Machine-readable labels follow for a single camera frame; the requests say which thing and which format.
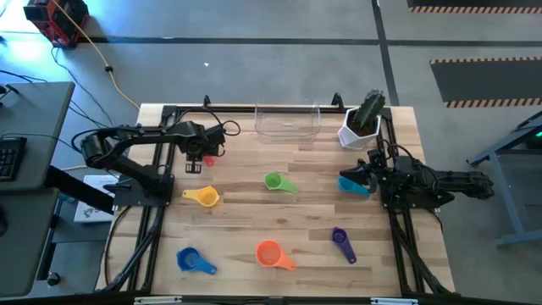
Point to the black frame bracket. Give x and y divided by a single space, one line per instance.
337 100
206 101

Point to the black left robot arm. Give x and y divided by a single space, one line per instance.
127 134

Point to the clear plastic basket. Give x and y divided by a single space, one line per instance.
288 131

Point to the green measuring cup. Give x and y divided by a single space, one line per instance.
273 181

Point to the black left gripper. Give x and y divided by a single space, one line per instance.
197 140

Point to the silver table clamp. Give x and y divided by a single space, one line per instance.
394 301
156 301

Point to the white faceted planter pot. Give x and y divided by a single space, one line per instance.
349 137

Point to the white printed booklet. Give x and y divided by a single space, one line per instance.
91 214

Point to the red black power station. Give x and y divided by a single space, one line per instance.
59 21

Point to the grey desk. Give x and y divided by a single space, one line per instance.
25 254
38 114

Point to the orange measuring cup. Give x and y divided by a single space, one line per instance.
269 254

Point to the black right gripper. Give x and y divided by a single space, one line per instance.
383 180

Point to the black caster wheel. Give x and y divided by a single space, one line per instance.
53 278

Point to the blue measuring cup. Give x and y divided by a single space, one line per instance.
188 259

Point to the black device green light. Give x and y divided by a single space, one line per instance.
535 142

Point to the purple measuring cup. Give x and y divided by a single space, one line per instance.
339 236

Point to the black aluminium table frame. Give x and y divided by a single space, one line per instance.
241 109

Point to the black hazard-striped floor mat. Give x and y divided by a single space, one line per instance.
466 3
487 80

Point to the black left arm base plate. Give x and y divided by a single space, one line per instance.
127 199

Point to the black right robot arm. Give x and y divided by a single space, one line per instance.
457 182

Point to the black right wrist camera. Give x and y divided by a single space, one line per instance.
374 157

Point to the yellow measuring cup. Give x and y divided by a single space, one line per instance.
207 197

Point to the green cactus plant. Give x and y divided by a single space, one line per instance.
370 108

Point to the black keyboard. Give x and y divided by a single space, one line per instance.
10 159

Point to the teal measuring cup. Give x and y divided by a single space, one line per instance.
351 186

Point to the blue metal table frame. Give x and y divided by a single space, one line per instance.
521 239

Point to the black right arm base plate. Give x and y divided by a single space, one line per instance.
427 204

